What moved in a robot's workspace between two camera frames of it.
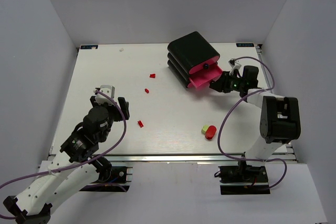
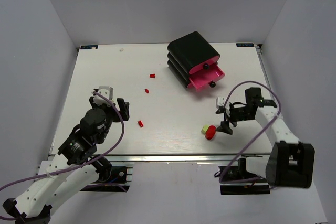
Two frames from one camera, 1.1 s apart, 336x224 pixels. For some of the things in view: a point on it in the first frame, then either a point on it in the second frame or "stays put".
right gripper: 226,81 -> 228,115
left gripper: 115,109 stays put
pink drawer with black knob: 201,66 stays put
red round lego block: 210,132 stays put
